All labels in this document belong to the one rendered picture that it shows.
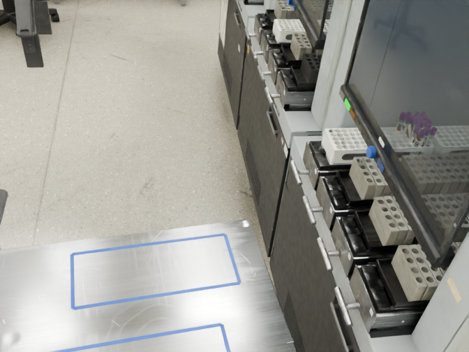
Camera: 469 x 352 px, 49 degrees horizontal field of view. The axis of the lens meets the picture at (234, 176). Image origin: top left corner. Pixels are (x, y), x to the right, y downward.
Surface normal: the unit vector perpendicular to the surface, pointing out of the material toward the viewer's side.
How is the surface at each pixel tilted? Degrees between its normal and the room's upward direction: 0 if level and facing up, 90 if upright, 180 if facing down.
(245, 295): 0
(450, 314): 90
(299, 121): 0
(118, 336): 0
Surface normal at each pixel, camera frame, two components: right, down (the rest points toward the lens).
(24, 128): 0.08, -0.75
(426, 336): -0.99, 0.04
